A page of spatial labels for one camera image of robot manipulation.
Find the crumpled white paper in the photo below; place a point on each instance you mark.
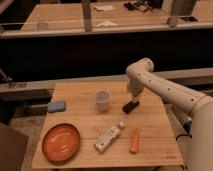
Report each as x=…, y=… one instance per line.
x=106, y=24

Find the orange plate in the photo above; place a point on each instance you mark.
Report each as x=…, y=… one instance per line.
x=61, y=143

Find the metal post right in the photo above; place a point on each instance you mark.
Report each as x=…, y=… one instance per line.
x=177, y=11

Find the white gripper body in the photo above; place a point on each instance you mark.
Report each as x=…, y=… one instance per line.
x=136, y=98

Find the white bottle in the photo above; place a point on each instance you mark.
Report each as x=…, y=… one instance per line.
x=106, y=139

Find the white paper sheet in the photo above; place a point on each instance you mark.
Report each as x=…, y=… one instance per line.
x=104, y=8

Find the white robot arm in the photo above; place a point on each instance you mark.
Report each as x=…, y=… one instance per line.
x=197, y=105

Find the metal post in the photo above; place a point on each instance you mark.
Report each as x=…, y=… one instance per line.
x=177, y=11
x=87, y=15

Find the wooden board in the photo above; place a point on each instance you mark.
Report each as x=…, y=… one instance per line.
x=157, y=145

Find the blue sponge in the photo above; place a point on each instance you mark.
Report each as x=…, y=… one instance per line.
x=56, y=107

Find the black eraser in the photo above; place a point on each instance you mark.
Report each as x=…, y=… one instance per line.
x=127, y=108

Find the orange carrot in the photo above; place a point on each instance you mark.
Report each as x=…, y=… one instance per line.
x=134, y=146

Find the black tools pile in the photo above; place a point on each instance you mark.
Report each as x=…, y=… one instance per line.
x=140, y=5

